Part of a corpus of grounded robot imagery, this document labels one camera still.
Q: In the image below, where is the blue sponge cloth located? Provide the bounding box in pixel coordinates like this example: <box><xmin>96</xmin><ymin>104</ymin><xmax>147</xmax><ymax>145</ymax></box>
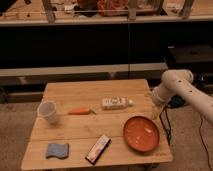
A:
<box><xmin>46</xmin><ymin>143</ymin><xmax>69</xmax><ymax>159</ymax></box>

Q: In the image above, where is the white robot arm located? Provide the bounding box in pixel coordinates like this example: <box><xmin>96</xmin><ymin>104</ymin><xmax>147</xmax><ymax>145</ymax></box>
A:
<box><xmin>151</xmin><ymin>69</ymin><xmax>213</xmax><ymax>125</ymax></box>

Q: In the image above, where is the orange object on shelf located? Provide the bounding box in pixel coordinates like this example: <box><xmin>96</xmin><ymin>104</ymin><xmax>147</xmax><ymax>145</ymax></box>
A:
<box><xmin>97</xmin><ymin>0</ymin><xmax>128</xmax><ymax>16</ymax></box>

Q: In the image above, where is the clear plastic cup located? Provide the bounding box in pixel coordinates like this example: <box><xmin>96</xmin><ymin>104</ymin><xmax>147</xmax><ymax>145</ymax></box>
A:
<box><xmin>37</xmin><ymin>100</ymin><xmax>58</xmax><ymax>124</ymax></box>

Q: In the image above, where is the black cable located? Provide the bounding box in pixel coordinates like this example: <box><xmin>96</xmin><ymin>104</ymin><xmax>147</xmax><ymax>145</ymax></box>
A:
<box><xmin>159</xmin><ymin>105</ymin><xmax>173</xmax><ymax>146</ymax></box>

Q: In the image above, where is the black box on shelf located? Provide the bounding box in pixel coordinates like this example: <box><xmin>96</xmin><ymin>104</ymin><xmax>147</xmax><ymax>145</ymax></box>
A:
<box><xmin>165</xmin><ymin>45</ymin><xmax>213</xmax><ymax>73</ymax></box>

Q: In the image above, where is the orange ceramic bowl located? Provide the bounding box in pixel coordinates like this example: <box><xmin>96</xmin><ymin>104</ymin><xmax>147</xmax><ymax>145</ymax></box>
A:
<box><xmin>123</xmin><ymin>116</ymin><xmax>160</xmax><ymax>152</ymax></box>

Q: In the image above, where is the orange carrot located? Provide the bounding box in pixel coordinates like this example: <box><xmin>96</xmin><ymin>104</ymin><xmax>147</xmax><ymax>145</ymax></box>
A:
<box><xmin>68</xmin><ymin>107</ymin><xmax>96</xmax><ymax>115</ymax></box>

